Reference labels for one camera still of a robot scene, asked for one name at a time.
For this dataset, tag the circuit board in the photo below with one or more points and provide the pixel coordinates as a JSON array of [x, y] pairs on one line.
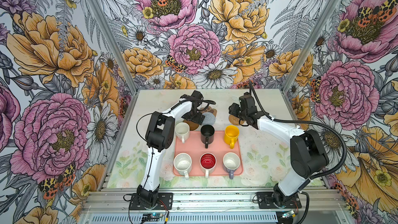
[[289, 214], [152, 217]]

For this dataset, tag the white mug back left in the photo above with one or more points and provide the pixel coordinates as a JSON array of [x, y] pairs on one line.
[[182, 131]]

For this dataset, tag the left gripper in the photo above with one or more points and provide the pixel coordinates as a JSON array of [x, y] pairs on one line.
[[196, 119]]

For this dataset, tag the white mug front left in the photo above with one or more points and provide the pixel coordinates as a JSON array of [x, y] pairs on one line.
[[183, 165]]

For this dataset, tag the grey round felt coaster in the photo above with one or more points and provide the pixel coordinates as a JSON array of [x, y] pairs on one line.
[[209, 118]]

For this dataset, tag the aluminium front rail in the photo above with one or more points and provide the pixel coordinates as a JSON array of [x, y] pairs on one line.
[[208, 200]]

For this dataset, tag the yellow mug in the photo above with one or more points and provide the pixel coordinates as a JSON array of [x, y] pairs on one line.
[[231, 135]]

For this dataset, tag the brown round coaster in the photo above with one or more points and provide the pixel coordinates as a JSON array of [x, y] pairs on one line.
[[193, 126]]

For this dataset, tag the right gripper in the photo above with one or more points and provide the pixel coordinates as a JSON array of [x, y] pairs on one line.
[[235, 106]]

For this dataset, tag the black mug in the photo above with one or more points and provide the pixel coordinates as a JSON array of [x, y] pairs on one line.
[[207, 135]]

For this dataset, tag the woven rattan round coaster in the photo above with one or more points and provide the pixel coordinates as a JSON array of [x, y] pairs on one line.
[[234, 120]]

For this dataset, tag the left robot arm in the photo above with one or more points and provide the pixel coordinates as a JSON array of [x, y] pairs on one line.
[[159, 137]]

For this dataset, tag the red inside mug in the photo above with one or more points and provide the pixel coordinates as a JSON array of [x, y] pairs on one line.
[[208, 164]]

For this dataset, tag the left circuit board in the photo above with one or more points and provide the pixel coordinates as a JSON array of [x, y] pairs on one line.
[[152, 217]]

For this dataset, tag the white lavender mug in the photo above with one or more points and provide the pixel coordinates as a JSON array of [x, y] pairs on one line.
[[231, 162]]

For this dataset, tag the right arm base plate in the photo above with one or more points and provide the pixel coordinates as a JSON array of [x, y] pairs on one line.
[[271, 200]]

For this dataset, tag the brown paw shaped coaster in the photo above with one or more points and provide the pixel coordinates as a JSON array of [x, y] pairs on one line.
[[210, 110]]

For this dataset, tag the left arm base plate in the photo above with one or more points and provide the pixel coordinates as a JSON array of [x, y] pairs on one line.
[[164, 200]]

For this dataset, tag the right circuit board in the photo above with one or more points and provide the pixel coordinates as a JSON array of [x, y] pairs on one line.
[[289, 214]]

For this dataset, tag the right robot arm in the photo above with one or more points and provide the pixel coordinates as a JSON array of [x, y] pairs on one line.
[[308, 155]]

